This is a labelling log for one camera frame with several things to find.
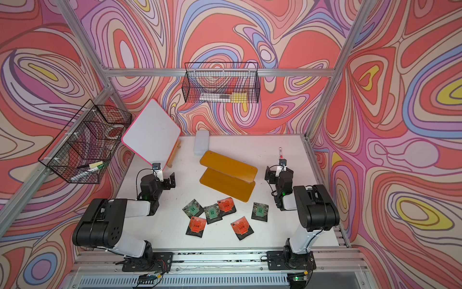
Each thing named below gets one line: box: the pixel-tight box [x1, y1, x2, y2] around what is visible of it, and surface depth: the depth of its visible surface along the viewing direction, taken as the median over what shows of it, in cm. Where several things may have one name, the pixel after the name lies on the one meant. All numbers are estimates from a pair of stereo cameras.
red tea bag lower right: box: [230, 216, 255, 241], surface depth 84 cm
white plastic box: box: [193, 130, 210, 156], surface depth 117 cm
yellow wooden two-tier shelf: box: [199, 150, 259, 203], surface depth 93 cm
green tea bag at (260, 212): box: [250, 201, 269, 223], surface depth 88 cm
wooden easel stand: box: [166, 139, 182, 168], surface depth 106 cm
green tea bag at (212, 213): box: [203, 203, 223, 225], surface depth 88 cm
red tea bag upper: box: [217, 197, 237, 221], surface depth 90 cm
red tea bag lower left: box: [185, 216, 207, 238], surface depth 84 cm
